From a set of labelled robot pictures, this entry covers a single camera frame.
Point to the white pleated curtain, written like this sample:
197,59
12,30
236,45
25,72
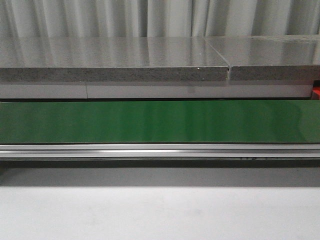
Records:
158,18

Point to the red plastic tray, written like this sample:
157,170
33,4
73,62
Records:
315,95

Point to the green conveyor belt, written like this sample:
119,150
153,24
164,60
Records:
183,121

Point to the aluminium conveyor frame rail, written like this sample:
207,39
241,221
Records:
160,150

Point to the grey stone counter slab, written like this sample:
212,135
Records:
109,59
270,58

